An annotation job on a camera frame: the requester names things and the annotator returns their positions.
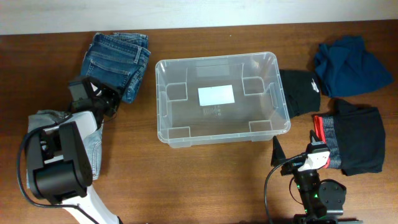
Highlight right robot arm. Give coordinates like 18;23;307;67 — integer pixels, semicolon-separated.
266;131;330;223

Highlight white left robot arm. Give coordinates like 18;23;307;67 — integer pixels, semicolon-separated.
17;77;122;223

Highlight black shorts red grey waistband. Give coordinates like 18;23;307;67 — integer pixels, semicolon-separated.
313;99;386;176

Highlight black folded shirt white logo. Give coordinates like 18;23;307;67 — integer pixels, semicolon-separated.
279;70;321;118

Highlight light blue folded jeans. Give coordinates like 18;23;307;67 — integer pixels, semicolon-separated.
28;110;103;180

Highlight dark blue jeans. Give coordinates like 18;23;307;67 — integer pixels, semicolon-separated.
80;32;150;103

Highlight navy blue shirt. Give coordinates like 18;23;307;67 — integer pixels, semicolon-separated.
314;36;394;98

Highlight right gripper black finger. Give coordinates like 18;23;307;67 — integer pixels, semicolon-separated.
271;136;286;167
310;130;322;144

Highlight white label in bin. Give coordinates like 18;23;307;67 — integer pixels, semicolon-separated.
198;85;235;106

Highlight clear plastic storage bin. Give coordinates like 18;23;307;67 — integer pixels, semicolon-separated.
155;52;291;148

